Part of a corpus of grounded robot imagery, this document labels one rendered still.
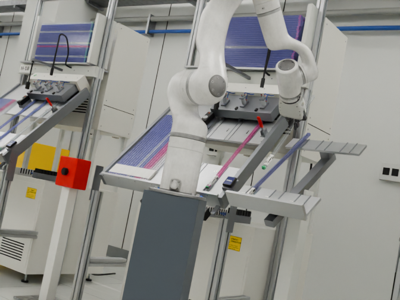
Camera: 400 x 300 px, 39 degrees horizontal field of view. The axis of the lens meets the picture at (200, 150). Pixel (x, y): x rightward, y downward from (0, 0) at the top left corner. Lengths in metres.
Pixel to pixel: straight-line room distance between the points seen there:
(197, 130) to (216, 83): 0.16
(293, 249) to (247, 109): 0.78
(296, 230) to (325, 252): 1.96
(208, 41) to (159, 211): 0.57
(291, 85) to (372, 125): 2.08
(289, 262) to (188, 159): 0.66
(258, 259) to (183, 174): 0.94
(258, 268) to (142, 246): 0.97
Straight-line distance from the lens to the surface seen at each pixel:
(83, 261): 2.74
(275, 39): 2.08
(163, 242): 1.76
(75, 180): 3.01
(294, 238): 2.22
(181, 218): 1.74
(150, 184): 2.48
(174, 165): 1.79
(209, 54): 1.83
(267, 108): 2.64
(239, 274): 2.56
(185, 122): 1.80
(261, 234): 2.59
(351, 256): 4.09
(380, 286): 4.04
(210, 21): 1.88
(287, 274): 2.23
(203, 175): 2.43
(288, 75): 2.08
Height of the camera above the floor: 0.72
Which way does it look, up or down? 4 degrees up
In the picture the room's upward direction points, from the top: 11 degrees clockwise
